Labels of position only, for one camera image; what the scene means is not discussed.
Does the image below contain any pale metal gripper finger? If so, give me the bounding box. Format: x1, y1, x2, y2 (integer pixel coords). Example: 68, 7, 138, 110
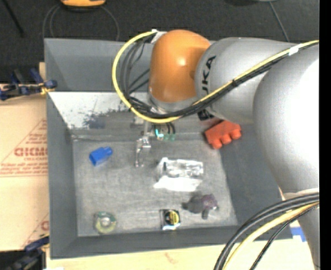
141, 137, 152, 168
134, 138, 142, 168

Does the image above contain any green round tape roll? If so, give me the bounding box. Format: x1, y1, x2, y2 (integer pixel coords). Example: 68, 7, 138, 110
93, 211, 117, 235

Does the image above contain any red toy brick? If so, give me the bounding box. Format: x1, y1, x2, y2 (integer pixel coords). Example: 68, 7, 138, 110
203, 119, 242, 150

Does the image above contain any yellow and black tape measure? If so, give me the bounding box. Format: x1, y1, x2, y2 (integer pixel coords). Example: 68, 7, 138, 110
159, 209, 182, 231

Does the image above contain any brown cardboard board, red print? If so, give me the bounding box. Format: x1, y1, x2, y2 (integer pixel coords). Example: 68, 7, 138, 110
0, 97, 51, 253

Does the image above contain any purple toy animal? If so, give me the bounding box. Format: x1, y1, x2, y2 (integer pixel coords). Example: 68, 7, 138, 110
181, 193, 220, 220

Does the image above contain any blue toy block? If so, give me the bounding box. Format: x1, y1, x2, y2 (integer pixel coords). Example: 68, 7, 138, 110
88, 146, 114, 167

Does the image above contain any grey metal bin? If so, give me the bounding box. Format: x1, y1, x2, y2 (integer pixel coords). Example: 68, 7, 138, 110
43, 38, 292, 258

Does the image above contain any clear plastic packet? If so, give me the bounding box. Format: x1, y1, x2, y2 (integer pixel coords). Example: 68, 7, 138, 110
152, 156, 205, 192

